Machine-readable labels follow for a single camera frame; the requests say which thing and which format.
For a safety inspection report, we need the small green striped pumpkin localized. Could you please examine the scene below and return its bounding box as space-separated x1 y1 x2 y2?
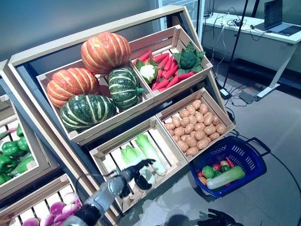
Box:
108 67 145 111

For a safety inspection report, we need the wooden crate with peppers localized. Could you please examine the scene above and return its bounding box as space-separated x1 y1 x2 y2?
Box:
0 94 39 186

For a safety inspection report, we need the purple white onion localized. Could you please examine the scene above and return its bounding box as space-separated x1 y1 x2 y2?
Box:
21 218 40 226
49 202 66 216
63 192 78 205
61 203 79 216
53 213 71 226
40 213 57 226

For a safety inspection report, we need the blue plastic shopping basket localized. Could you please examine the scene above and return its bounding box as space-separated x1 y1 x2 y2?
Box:
189 136 271 198

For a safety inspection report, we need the wooden crate with pumpkins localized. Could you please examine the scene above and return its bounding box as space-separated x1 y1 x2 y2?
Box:
36 58 155 145

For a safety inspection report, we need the black tripod pole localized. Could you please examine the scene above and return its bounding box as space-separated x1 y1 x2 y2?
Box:
222 0 250 88

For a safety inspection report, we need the white office desk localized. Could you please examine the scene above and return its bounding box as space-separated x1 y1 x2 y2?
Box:
202 11 301 98

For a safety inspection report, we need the wooden crate with onions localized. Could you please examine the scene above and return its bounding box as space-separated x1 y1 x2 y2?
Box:
0 174 82 226

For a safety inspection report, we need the dark robot right hand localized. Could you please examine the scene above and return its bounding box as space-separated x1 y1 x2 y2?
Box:
197 208 238 226

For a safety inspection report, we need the dark robot left hand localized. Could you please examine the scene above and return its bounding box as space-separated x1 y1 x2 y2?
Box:
119 159 157 191

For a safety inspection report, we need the green white chinese cabbage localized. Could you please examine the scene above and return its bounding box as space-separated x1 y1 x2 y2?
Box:
206 166 246 190
121 145 156 186
135 133 167 177

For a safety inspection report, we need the black cable bundle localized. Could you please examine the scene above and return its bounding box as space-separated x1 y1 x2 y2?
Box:
226 18 247 28

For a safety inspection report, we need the wooden crate with carrots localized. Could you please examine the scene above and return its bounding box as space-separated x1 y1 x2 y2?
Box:
128 24 214 100

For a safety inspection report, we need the open grey laptop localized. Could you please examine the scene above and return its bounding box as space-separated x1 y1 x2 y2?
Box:
263 0 301 36

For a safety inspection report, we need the green broccoli with leaves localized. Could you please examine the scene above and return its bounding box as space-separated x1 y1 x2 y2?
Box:
173 41 206 76

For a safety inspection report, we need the white cauliflower with leaves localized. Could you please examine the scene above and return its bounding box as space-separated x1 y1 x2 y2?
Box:
134 58 159 84

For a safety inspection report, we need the wooden vegetable display shelf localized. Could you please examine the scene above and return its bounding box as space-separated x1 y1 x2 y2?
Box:
8 5 236 226

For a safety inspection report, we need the wooden crate with potatoes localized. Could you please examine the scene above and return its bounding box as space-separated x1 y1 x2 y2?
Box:
155 87 236 163

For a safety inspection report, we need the wooden crate with cabbages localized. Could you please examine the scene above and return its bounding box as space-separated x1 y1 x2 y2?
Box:
89 116 189 214

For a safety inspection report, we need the large round orange pumpkin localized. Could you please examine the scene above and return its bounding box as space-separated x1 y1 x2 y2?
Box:
81 31 132 75

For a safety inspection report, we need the large green striped pumpkin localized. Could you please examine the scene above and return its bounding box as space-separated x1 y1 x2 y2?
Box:
59 94 118 133

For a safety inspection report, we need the grey power strip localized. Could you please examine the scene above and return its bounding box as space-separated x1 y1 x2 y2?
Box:
238 90 257 104

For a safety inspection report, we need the flat orange striped pumpkin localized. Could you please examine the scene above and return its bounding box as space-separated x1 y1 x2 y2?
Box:
46 67 101 109

